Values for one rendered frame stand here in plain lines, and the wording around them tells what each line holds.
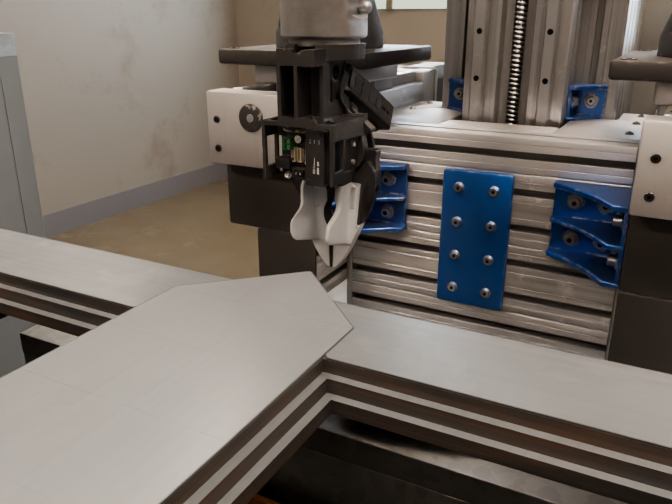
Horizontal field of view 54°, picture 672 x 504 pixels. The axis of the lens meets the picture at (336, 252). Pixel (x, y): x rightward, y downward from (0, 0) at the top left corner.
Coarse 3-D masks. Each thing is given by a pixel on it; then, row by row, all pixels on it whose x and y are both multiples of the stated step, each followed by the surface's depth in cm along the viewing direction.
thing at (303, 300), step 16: (192, 288) 58; (208, 288) 58; (224, 288) 58; (240, 288) 58; (256, 288) 58; (272, 288) 58; (288, 288) 58; (304, 288) 58; (320, 288) 58; (256, 304) 55; (272, 304) 55; (288, 304) 55; (304, 304) 55; (320, 304) 55; (336, 304) 55; (320, 320) 52; (336, 320) 52
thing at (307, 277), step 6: (270, 276) 61; (276, 276) 61; (282, 276) 61; (288, 276) 61; (294, 276) 61; (300, 276) 61; (306, 276) 61; (312, 276) 61; (300, 282) 60; (306, 282) 60; (312, 282) 60; (318, 282) 60
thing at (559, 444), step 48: (0, 288) 62; (48, 288) 60; (336, 384) 46; (384, 384) 45; (240, 432) 39; (288, 432) 42; (432, 432) 43; (480, 432) 42; (528, 432) 40; (576, 432) 39; (192, 480) 35; (240, 480) 38; (576, 480) 39; (624, 480) 38
